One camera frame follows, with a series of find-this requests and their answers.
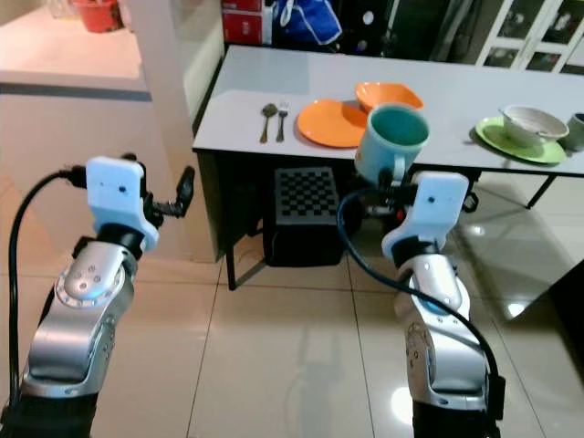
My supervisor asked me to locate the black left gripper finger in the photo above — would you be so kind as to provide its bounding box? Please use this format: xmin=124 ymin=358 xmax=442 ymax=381
xmin=172 ymin=165 xmax=196 ymax=221

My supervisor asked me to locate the green plate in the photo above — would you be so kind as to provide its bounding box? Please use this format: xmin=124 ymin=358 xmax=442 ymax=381
xmin=474 ymin=116 xmax=569 ymax=167

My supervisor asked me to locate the white bowl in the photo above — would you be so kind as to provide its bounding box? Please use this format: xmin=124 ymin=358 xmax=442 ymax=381
xmin=501 ymin=104 xmax=570 ymax=151

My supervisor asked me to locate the pale green mug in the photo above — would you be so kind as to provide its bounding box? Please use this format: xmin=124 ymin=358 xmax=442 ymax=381
xmin=353 ymin=102 xmax=433 ymax=187

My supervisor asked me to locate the white bar counter with pillar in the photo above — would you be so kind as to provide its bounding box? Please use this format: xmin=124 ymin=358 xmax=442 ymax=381
xmin=125 ymin=0 xmax=225 ymax=266

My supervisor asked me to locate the white glass door cabinet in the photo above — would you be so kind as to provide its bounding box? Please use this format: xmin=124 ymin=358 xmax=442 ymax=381
xmin=478 ymin=0 xmax=584 ymax=75

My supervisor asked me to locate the metal fork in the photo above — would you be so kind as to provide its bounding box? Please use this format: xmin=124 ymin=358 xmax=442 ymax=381
xmin=276 ymin=102 xmax=291 ymax=143

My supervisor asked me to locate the metal spoon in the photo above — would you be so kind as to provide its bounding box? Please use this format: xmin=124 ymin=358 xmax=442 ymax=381
xmin=260 ymin=101 xmax=279 ymax=145

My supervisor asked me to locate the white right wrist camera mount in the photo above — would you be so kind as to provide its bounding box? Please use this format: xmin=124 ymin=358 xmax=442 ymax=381
xmin=381 ymin=172 xmax=471 ymax=264

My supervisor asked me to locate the grey green mug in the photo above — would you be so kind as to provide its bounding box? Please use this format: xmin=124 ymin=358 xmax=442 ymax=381
xmin=564 ymin=111 xmax=584 ymax=154

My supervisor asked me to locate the orange bowl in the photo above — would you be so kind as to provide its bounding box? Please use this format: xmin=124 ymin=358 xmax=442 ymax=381
xmin=354 ymin=80 xmax=426 ymax=116

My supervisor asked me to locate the red box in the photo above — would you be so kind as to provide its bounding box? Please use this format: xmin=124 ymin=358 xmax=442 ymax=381
xmin=221 ymin=0 xmax=265 ymax=46

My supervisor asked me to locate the red plastic pot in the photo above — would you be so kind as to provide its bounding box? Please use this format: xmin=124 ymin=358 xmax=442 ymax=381
xmin=70 ymin=0 xmax=125 ymax=35

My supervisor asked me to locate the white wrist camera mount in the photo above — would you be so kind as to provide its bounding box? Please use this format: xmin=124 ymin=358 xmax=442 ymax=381
xmin=381 ymin=172 xmax=471 ymax=264
xmin=85 ymin=156 xmax=152 ymax=253

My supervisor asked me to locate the black box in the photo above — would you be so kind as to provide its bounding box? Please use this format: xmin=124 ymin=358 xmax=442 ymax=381
xmin=262 ymin=166 xmax=358 ymax=269

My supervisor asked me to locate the yellow red snack packet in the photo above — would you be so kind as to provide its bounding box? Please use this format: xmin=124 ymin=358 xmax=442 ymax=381
xmin=46 ymin=0 xmax=74 ymax=20

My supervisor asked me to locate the grey dining table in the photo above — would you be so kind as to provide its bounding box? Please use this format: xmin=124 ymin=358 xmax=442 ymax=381
xmin=193 ymin=46 xmax=584 ymax=292

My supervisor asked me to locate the orange plate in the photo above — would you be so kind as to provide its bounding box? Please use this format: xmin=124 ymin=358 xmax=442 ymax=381
xmin=295 ymin=97 xmax=374 ymax=150

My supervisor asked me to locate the white kitchen counter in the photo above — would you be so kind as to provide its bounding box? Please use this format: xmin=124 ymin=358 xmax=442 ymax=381
xmin=0 ymin=5 xmax=152 ymax=258

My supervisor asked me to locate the blue bag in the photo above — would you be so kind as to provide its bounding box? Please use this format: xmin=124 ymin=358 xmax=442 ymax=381
xmin=271 ymin=0 xmax=344 ymax=49

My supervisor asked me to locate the black white checkerboard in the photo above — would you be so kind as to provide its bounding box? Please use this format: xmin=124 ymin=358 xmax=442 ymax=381
xmin=273 ymin=166 xmax=344 ymax=227

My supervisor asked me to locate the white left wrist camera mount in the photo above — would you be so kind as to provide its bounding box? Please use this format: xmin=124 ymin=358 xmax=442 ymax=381
xmin=85 ymin=156 xmax=152 ymax=253

